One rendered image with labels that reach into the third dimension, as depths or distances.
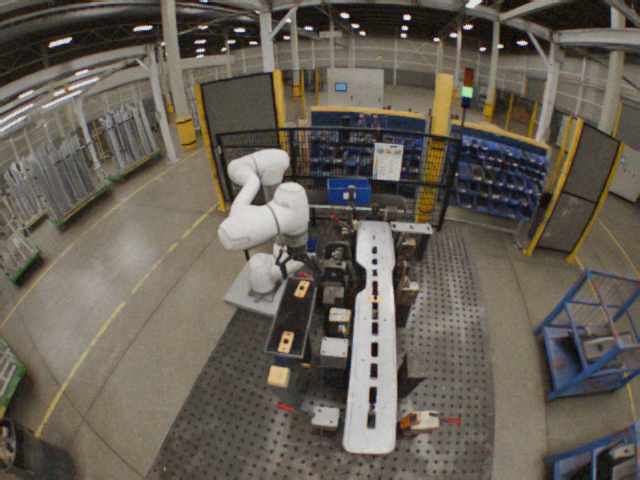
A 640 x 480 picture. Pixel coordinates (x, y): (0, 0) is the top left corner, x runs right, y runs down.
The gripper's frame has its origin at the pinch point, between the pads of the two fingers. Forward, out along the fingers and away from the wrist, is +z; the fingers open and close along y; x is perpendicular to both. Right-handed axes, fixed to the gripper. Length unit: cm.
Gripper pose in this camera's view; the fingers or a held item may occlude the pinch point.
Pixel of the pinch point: (300, 279)
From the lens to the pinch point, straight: 101.1
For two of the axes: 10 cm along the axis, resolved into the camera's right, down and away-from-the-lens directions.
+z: 0.3, 7.8, 6.3
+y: 9.5, 1.6, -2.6
